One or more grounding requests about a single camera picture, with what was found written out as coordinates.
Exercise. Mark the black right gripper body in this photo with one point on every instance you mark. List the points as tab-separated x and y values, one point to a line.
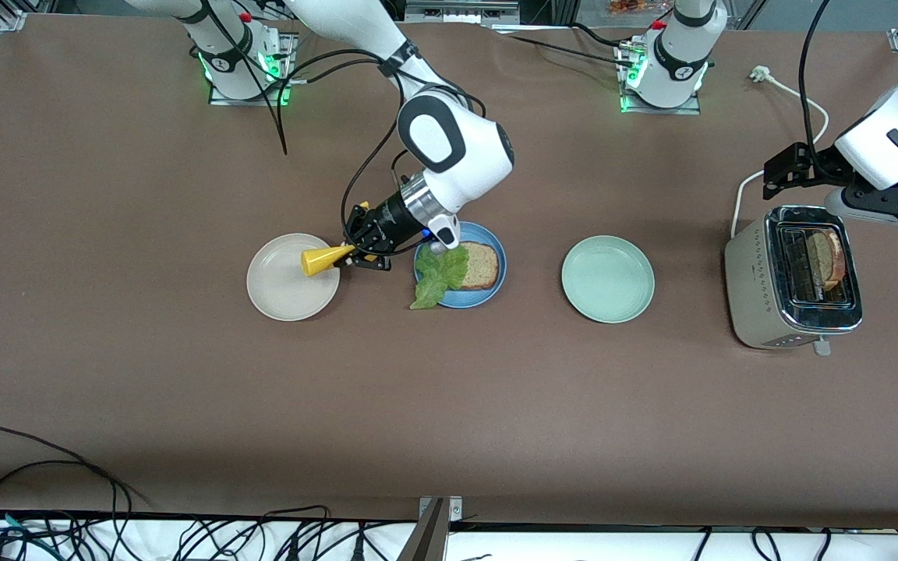
388	219

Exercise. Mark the yellow squeeze bottle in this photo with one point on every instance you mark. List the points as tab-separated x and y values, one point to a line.
320	261

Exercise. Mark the green lettuce leaf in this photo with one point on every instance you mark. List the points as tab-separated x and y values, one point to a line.
437	273

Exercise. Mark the brown bread slice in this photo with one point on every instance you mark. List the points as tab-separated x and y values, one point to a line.
823	261
482	266

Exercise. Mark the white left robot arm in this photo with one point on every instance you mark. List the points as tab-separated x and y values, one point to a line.
885	140

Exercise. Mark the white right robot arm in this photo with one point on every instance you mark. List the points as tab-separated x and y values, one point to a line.
457	148

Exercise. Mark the white round plate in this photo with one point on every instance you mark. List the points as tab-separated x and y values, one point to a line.
285	292

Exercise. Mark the blue round plate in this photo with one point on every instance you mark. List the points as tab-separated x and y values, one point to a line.
488	234

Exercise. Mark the green round plate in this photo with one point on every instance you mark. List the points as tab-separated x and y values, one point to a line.
608	279

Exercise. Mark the silver two-slot toaster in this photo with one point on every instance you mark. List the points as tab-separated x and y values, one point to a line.
753	288

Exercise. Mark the grey metal box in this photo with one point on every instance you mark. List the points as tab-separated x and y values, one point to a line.
461	12

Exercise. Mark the orange snack package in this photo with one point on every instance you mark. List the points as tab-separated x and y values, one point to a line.
632	6

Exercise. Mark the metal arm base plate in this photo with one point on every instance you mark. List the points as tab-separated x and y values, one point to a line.
246	102
659	110

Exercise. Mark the metal table edge bracket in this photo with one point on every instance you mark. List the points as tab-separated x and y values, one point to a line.
433	538

